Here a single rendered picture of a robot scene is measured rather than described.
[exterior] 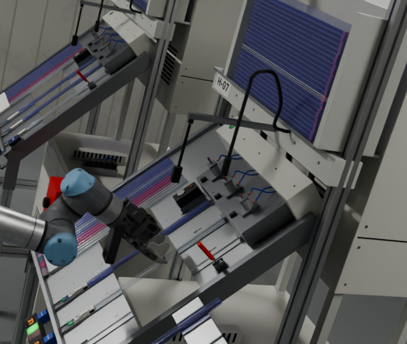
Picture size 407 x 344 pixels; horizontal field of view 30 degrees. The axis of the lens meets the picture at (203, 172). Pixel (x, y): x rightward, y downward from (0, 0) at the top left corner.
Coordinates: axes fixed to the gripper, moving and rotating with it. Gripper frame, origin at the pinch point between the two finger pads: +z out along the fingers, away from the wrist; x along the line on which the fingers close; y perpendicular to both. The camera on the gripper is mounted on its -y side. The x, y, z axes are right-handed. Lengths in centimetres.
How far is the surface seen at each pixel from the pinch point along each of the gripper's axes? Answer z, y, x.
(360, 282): 36, 33, -21
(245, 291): 64, 1, 43
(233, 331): 44.8, -5.6, 11.0
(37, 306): 29, -61, 83
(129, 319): -2.4, -13.9, -12.2
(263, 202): 2.2, 30.3, -11.6
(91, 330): -4.6, -24.0, -6.5
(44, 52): 42, -10, 354
